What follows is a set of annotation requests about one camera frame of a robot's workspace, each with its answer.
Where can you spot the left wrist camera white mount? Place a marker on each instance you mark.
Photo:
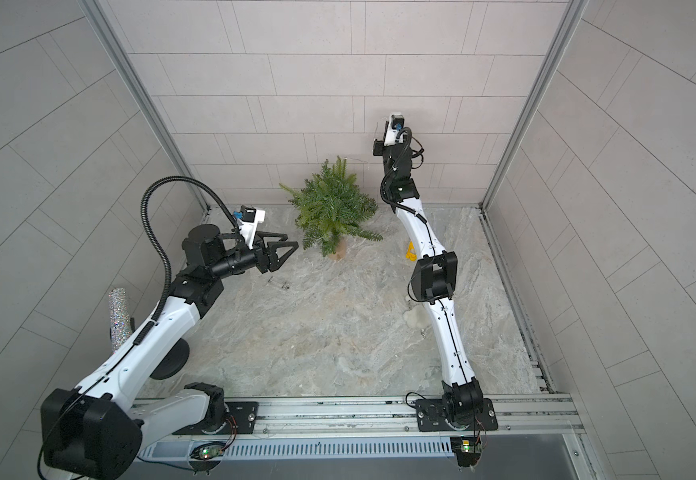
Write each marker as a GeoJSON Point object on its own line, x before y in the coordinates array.
{"type": "Point", "coordinates": [248, 220]}

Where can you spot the left green circuit board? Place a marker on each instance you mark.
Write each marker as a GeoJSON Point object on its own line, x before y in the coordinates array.
{"type": "Point", "coordinates": [208, 451]}

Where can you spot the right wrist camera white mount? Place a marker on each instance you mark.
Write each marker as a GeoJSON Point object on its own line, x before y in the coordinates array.
{"type": "Point", "coordinates": [394, 129]}

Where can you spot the glittery silver cylinder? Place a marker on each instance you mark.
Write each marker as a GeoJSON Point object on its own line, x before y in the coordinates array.
{"type": "Point", "coordinates": [121, 322]}

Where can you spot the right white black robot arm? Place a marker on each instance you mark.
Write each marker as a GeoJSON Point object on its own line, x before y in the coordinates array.
{"type": "Point", "coordinates": [433, 284]}

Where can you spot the small green christmas tree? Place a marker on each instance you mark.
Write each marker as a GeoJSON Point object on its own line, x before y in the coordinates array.
{"type": "Point", "coordinates": [332, 207]}

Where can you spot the yellow triangular plastic piece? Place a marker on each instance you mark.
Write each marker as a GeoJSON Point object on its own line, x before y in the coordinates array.
{"type": "Point", "coordinates": [411, 254]}

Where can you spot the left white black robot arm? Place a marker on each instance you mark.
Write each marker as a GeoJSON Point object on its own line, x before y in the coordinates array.
{"type": "Point", "coordinates": [94, 430]}

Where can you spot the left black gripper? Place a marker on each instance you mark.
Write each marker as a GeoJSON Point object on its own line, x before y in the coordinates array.
{"type": "Point", "coordinates": [266, 261]}

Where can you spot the aluminium mounting rail frame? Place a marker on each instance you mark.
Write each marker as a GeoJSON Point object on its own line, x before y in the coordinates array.
{"type": "Point", "coordinates": [312, 428]}

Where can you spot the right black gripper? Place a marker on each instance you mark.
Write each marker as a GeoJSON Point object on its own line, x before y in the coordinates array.
{"type": "Point", "coordinates": [386, 150]}

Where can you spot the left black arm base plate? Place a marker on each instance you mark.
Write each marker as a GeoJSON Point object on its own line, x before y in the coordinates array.
{"type": "Point", "coordinates": [235, 415]}

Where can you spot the green circuit board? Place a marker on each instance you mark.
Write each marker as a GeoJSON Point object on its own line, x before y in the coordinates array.
{"type": "Point", "coordinates": [208, 451]}
{"type": "Point", "coordinates": [467, 450]}

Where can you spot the beige paw shaped object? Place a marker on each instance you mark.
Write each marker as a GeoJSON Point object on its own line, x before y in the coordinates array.
{"type": "Point", "coordinates": [417, 316]}

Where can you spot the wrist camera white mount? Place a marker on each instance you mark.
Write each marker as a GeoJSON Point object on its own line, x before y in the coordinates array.
{"type": "Point", "coordinates": [394, 129]}
{"type": "Point", "coordinates": [248, 220]}

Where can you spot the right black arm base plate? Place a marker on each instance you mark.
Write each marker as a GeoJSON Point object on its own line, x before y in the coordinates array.
{"type": "Point", "coordinates": [431, 417]}

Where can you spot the right green circuit board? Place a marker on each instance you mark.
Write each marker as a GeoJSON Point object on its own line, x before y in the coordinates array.
{"type": "Point", "coordinates": [467, 450]}

